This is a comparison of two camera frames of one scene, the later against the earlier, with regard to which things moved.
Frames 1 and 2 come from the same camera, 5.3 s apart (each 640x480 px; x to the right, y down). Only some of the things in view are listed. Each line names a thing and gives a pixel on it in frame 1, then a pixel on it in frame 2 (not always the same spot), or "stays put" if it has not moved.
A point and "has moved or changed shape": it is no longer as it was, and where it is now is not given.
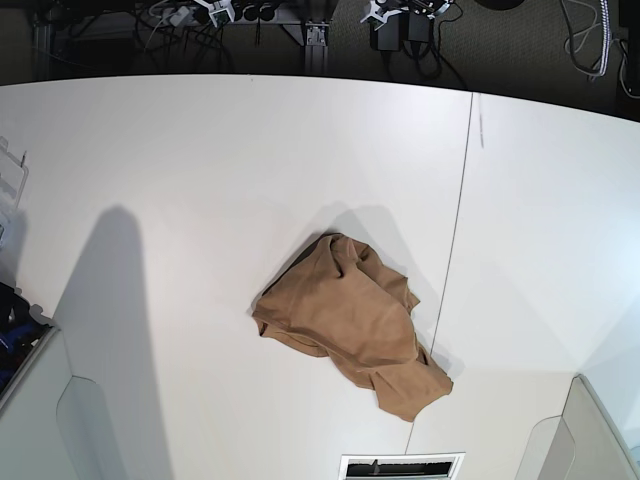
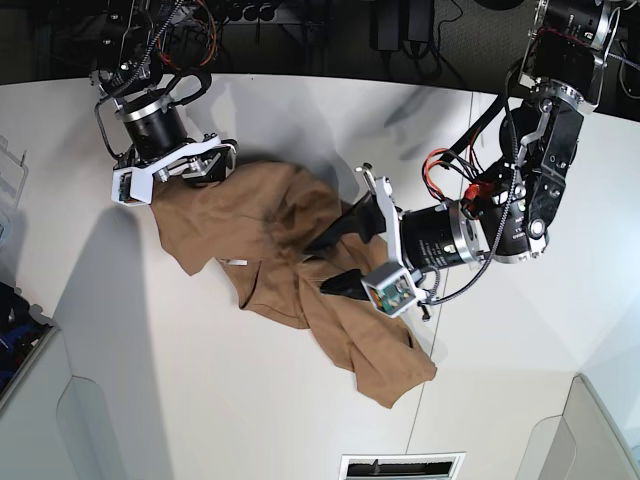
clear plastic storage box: x=13 y=176 stays put
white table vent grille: x=422 y=466 stays put
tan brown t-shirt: x=338 y=301 has moved or changed shape
